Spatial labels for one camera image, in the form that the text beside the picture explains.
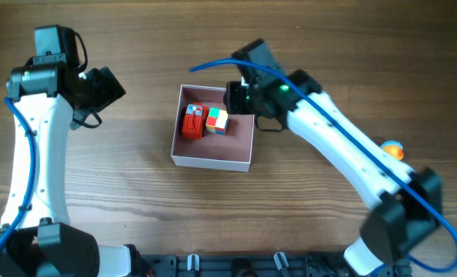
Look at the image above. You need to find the yellow rubber duck toy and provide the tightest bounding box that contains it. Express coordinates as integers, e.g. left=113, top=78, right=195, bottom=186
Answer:
left=380, top=140, right=405, bottom=161

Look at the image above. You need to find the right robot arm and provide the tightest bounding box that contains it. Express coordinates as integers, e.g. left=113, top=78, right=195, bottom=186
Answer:
left=223, top=38, right=445, bottom=276

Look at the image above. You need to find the right blue cable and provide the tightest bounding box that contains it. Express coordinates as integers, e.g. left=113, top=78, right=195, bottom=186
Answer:
left=188, top=57, right=457, bottom=274

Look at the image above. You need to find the left blue cable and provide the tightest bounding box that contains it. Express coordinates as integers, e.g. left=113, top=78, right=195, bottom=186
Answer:
left=0, top=95, right=37, bottom=276

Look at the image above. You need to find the blue cable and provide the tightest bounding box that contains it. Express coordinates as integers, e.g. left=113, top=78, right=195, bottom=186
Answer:
left=188, top=57, right=457, bottom=274
left=0, top=95, right=37, bottom=276

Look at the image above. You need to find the multicoloured puzzle cube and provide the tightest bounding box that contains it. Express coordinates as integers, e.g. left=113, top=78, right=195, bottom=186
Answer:
left=205, top=108, right=229, bottom=135

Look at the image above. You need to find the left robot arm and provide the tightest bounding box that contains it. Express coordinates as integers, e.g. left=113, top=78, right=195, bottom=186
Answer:
left=0, top=25, right=136, bottom=276

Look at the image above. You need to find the white box with pink interior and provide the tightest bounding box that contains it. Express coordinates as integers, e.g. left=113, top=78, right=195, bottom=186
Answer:
left=171, top=85, right=255, bottom=172

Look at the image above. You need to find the red toy car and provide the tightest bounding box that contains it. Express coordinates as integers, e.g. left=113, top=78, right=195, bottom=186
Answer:
left=182, top=102, right=208, bottom=140

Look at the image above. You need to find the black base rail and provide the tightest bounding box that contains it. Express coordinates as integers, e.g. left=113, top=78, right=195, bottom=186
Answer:
left=136, top=252, right=358, bottom=277

